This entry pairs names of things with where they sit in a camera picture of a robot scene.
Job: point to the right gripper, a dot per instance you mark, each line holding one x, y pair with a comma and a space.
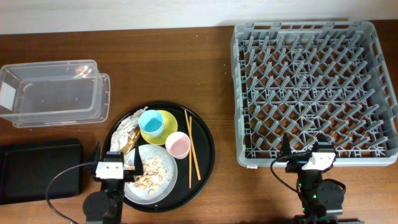
298, 168

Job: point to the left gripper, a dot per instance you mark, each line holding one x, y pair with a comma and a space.
129, 176

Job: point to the white gold wrapper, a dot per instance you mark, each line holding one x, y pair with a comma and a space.
127, 133

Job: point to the blue cup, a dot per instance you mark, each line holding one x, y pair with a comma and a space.
151, 122

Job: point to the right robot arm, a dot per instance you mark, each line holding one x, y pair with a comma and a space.
321, 198

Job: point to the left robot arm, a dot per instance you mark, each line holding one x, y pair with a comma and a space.
106, 205

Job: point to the grey dishwasher rack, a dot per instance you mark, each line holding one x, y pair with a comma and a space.
302, 79

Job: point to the food scraps on plate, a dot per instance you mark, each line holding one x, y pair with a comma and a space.
155, 175

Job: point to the grey plate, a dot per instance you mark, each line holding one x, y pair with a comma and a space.
140, 196

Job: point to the pink cup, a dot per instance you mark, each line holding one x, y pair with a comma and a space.
178, 144

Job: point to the round black tray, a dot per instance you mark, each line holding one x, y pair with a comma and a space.
204, 148

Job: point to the right wooden chopstick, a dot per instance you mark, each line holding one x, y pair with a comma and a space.
193, 153

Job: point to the wooden chopstick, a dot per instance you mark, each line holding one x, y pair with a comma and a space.
193, 153
190, 156

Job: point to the left wooden chopstick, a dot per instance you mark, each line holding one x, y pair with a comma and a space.
190, 156

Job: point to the black rectangular bin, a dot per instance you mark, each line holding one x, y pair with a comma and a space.
27, 169

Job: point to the clear plastic bin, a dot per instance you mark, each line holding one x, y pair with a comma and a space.
54, 93

